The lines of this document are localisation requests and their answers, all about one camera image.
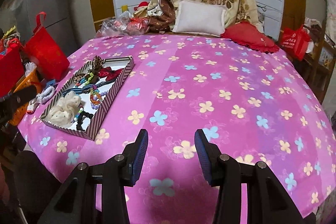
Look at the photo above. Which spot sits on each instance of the blue hair claw clip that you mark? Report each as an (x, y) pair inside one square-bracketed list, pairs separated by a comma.
[(51, 83)]

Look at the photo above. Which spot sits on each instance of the striped white tray box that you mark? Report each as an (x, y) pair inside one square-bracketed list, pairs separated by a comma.
[(96, 102)]

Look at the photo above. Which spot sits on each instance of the wooden shelf rack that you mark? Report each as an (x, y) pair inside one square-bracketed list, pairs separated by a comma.
[(317, 67)]

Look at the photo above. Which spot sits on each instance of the black scrunchie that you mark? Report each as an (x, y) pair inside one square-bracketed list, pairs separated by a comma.
[(81, 117)]

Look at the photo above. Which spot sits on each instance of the large red gift bag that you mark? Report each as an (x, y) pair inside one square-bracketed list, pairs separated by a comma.
[(42, 50)]

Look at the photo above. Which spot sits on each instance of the white fluffy scrunchie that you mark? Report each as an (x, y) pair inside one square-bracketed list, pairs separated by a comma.
[(46, 95)]

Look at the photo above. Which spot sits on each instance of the pink floral bedsheet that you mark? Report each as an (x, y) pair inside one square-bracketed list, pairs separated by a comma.
[(253, 106)]

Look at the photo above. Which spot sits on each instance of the white small pillow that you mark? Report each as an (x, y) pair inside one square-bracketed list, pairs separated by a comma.
[(199, 18)]

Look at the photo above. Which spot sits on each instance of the orange plastic basket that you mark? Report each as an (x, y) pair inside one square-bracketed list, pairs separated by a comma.
[(26, 91)]

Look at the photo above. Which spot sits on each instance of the red heart cushion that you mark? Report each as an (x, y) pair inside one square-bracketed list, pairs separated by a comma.
[(246, 34)]

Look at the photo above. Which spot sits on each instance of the blue striped headband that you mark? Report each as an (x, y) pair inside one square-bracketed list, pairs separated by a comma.
[(87, 88)]

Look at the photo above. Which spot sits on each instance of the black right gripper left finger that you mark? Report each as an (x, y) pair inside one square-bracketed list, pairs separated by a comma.
[(121, 171)]

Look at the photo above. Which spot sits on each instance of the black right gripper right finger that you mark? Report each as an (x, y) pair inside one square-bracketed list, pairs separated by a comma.
[(220, 170)]

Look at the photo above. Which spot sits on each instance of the red bag on shelf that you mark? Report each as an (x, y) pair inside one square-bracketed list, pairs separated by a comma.
[(295, 42)]

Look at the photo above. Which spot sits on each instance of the cream dotted scrunchie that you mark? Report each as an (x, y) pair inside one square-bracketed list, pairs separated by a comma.
[(62, 114)]

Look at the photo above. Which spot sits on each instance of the leopard print bow scrunchie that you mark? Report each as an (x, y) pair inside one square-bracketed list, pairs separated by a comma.
[(88, 72)]

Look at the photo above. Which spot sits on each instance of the shiny red bow clip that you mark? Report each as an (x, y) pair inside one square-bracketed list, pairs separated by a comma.
[(108, 73)]

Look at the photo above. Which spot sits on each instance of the clear plastic bag of items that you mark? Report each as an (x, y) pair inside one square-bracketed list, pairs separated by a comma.
[(124, 25)]

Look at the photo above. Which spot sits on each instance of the grey refrigerator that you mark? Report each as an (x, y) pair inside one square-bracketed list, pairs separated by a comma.
[(69, 22)]

